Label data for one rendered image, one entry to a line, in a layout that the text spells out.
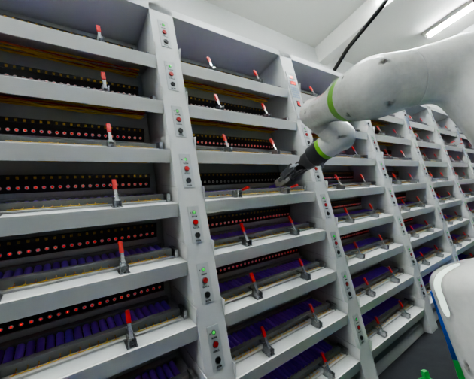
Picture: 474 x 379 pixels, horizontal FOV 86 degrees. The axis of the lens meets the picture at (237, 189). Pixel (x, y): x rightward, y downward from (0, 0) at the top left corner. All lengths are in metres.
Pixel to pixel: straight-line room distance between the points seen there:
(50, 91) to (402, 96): 0.88
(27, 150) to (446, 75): 0.94
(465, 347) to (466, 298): 0.07
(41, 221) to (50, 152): 0.19
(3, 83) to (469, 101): 1.05
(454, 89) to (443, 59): 0.06
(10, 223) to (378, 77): 0.84
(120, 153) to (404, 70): 0.74
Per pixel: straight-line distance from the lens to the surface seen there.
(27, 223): 0.79
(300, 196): 1.21
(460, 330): 0.48
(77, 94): 0.94
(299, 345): 1.12
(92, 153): 0.85
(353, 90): 0.57
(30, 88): 0.93
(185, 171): 0.89
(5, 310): 0.79
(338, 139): 0.99
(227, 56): 1.49
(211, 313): 0.88
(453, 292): 0.46
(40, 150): 0.85
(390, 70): 0.57
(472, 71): 0.64
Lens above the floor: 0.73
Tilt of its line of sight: 11 degrees up
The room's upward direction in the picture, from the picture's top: 11 degrees counter-clockwise
